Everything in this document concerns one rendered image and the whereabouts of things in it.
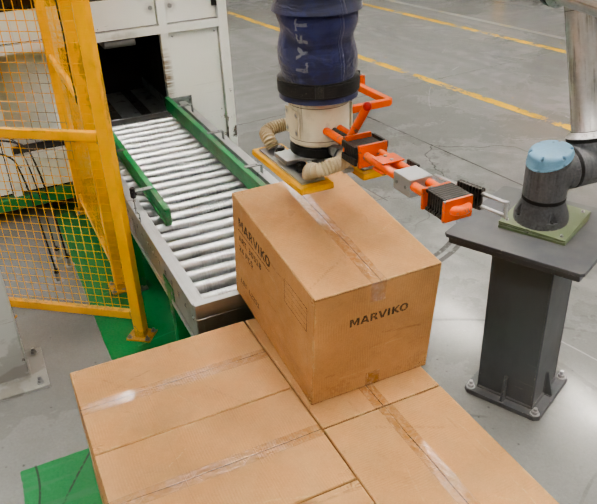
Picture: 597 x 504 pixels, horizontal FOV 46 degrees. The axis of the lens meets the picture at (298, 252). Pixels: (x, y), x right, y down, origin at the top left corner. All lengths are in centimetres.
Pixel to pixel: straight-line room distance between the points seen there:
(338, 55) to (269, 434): 104
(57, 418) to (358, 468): 152
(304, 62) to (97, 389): 116
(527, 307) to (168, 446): 140
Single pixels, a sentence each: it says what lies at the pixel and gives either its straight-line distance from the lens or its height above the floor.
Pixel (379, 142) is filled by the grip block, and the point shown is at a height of 132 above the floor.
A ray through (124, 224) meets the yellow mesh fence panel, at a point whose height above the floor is 60.
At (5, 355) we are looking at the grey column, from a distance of 323.
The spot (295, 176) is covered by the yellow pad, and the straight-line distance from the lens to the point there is 191.
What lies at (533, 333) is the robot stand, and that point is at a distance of 276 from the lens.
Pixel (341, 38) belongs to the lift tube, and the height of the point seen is 154.
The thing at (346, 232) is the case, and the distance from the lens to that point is 208.
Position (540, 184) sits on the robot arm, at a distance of 252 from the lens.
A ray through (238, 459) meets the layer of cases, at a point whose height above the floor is 54.
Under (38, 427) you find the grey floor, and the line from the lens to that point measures 306.
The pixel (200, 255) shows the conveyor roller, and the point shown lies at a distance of 292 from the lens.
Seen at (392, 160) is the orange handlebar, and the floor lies 131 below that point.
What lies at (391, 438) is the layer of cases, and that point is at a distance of 200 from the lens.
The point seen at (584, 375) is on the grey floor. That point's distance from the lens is 321.
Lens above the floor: 195
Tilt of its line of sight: 30 degrees down
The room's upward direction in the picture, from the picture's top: 3 degrees counter-clockwise
